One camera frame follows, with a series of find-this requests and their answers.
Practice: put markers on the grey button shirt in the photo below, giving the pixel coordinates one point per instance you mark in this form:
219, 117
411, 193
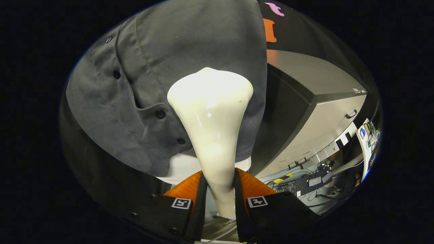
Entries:
176, 37

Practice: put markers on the black backdrop cloth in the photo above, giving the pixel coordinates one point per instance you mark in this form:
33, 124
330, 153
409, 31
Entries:
305, 34

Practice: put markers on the white mannequin torso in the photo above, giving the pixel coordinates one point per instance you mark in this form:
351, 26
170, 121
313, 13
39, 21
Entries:
179, 167

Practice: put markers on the white garment steamer head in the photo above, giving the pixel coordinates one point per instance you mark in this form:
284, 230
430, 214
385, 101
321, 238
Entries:
210, 115

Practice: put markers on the black floor device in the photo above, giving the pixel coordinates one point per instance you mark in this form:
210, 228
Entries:
307, 184

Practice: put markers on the white desk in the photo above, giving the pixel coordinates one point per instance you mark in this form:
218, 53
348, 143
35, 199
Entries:
366, 156

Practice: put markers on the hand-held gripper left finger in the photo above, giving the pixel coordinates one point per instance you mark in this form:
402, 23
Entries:
200, 210

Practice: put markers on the small blue object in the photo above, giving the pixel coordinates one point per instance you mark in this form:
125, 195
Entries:
362, 133

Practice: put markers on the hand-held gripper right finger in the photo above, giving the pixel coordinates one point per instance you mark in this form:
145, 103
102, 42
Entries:
241, 213

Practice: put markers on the grey metal cabinet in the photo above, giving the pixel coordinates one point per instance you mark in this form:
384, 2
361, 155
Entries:
322, 128

